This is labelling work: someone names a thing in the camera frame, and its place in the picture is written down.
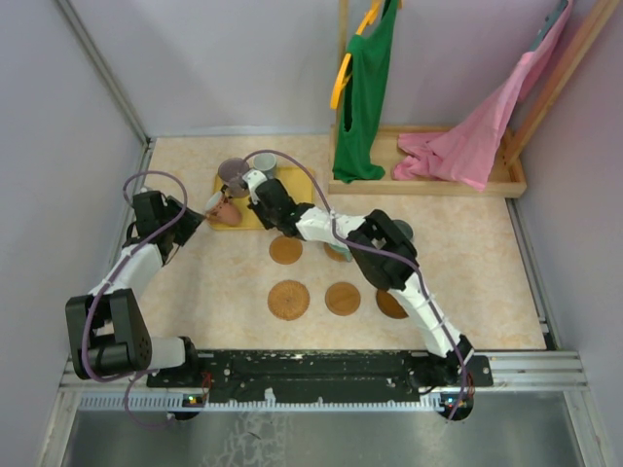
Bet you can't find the light wooden coaster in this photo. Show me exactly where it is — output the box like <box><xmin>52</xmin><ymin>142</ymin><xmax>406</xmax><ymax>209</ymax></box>
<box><xmin>269</xmin><ymin>235</ymin><xmax>303</xmax><ymax>265</ymax></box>

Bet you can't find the pink mug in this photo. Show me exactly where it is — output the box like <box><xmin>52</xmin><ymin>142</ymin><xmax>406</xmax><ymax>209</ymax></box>
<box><xmin>203</xmin><ymin>192</ymin><xmax>242</xmax><ymax>227</ymax></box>

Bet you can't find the large woven rattan coaster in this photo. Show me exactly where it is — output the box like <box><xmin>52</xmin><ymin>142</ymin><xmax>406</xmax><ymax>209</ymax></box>
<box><xmin>267</xmin><ymin>280</ymin><xmax>311</xmax><ymax>321</ymax></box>

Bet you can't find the small orange wooden coaster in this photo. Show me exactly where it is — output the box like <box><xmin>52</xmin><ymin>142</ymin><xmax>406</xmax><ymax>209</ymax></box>
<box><xmin>325</xmin><ymin>282</ymin><xmax>361</xmax><ymax>316</ymax></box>

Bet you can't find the dark speckled grey mug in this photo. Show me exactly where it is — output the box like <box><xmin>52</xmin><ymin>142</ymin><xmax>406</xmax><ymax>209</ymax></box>
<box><xmin>393</xmin><ymin>219</ymin><xmax>414</xmax><ymax>241</ymax></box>

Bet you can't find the large brown wooden coaster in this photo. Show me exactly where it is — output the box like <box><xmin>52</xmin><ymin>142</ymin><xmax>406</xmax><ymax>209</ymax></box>
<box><xmin>376</xmin><ymin>290</ymin><xmax>408</xmax><ymax>320</ymax></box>

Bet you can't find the teal mug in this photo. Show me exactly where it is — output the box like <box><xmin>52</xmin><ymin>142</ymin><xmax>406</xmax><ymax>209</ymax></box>
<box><xmin>328</xmin><ymin>244</ymin><xmax>352</xmax><ymax>263</ymax></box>

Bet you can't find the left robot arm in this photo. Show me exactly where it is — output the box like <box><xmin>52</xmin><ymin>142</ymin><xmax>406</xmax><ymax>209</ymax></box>
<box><xmin>65</xmin><ymin>191</ymin><xmax>204</xmax><ymax>386</ymax></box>

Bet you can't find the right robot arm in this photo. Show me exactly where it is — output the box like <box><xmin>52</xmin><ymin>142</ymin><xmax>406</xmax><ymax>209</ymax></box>
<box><xmin>242</xmin><ymin>169</ymin><xmax>473</xmax><ymax>385</ymax></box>

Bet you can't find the yellow tray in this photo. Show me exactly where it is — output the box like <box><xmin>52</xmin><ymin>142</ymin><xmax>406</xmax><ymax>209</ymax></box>
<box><xmin>208</xmin><ymin>166</ymin><xmax>315</xmax><ymax>231</ymax></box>

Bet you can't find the grey-white mug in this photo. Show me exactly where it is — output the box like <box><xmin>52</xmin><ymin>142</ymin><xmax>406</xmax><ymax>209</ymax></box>
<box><xmin>252</xmin><ymin>152</ymin><xmax>277</xmax><ymax>179</ymax></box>

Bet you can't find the purple mug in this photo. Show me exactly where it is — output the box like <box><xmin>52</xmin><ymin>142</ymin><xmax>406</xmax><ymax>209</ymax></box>
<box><xmin>217</xmin><ymin>158</ymin><xmax>250</xmax><ymax>198</ymax></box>

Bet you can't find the green shirt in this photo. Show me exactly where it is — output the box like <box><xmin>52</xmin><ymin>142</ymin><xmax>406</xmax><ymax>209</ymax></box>
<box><xmin>333</xmin><ymin>1</ymin><xmax>401</xmax><ymax>183</ymax></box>

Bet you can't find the yellow hanger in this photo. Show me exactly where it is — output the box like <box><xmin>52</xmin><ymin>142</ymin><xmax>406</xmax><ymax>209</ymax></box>
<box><xmin>330</xmin><ymin>0</ymin><xmax>383</xmax><ymax>111</ymax></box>

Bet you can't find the pink shirt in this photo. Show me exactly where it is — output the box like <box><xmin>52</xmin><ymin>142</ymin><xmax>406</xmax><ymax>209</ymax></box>
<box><xmin>391</xmin><ymin>1</ymin><xmax>573</xmax><ymax>192</ymax></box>

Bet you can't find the wooden rack base tray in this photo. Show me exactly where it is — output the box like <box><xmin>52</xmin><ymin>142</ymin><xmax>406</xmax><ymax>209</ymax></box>
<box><xmin>328</xmin><ymin>126</ymin><xmax>527</xmax><ymax>198</ymax></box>

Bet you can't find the grey hanger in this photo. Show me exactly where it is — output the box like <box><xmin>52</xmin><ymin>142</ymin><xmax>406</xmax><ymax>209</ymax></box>
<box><xmin>529</xmin><ymin>0</ymin><xmax>568</xmax><ymax>52</ymax></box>

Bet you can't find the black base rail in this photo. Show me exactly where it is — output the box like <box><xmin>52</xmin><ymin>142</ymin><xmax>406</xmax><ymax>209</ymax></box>
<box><xmin>145</xmin><ymin>347</ymin><xmax>494</xmax><ymax>405</ymax></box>

